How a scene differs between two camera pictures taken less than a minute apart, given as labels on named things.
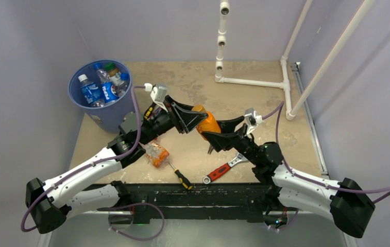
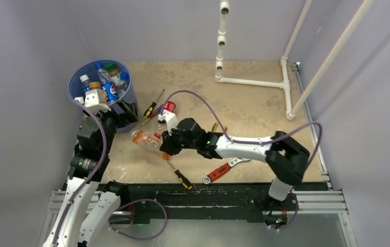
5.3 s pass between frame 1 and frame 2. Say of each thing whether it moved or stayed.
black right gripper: moved
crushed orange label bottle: moved
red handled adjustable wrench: stayed
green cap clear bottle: stayed
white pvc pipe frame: stayed
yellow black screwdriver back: stayed
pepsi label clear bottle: stayed
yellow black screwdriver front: stayed
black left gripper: moved
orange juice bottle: moved
